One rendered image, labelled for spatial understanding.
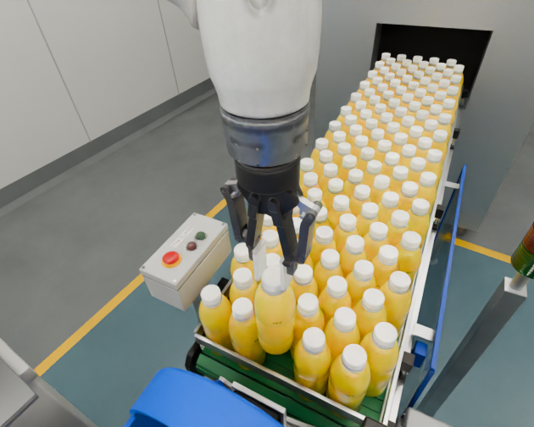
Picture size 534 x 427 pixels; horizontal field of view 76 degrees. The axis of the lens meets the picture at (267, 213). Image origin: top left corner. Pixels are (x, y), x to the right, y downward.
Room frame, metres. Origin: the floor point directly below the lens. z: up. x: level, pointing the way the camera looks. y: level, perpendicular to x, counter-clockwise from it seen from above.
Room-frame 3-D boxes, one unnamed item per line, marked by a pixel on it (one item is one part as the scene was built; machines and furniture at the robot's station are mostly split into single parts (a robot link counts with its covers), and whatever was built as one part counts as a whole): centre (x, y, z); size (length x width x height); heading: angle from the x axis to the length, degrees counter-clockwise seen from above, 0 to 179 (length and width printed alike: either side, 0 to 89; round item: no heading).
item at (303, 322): (0.37, -0.07, 0.99); 0.07 x 0.07 x 0.19
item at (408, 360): (0.30, -0.26, 0.94); 0.03 x 0.02 x 0.08; 150
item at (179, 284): (0.54, 0.19, 1.05); 0.20 x 0.10 x 0.10; 150
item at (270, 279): (0.33, 0.00, 1.22); 0.04 x 0.04 x 0.02
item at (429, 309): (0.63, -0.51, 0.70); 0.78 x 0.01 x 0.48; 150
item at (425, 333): (0.64, -0.49, 0.70); 0.80 x 0.05 x 0.50; 150
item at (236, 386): (0.22, 0.04, 0.99); 0.10 x 0.02 x 0.12; 60
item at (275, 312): (0.33, 0.00, 1.12); 0.07 x 0.07 x 0.19
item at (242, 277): (0.44, 0.06, 1.09); 0.04 x 0.04 x 0.02
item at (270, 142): (0.33, 0.00, 1.49); 0.09 x 0.09 x 0.06
